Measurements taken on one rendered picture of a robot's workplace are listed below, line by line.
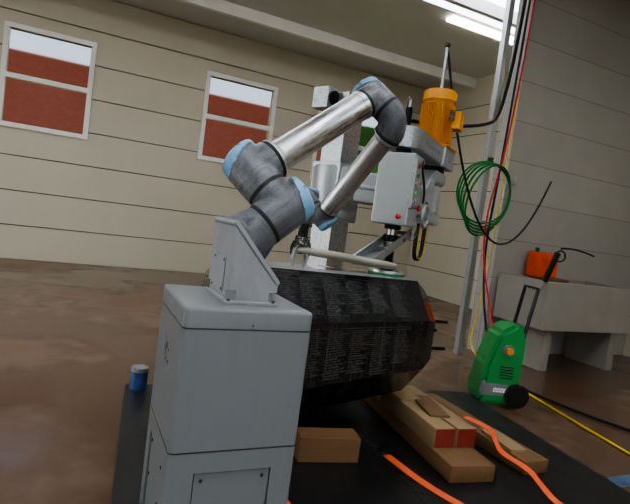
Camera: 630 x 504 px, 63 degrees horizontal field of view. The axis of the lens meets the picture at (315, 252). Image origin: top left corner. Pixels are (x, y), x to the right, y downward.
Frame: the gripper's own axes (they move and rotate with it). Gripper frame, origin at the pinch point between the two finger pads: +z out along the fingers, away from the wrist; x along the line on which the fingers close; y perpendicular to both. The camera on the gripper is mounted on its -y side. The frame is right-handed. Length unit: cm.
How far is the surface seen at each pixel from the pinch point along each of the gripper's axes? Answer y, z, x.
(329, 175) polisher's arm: -106, -61, 15
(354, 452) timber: 7, 84, 41
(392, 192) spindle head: -45, -49, 49
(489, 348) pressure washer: -112, 40, 151
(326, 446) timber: 10, 82, 27
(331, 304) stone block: -9.3, 17.4, 20.4
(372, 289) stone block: -24.8, 7.4, 42.8
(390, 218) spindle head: -46, -34, 50
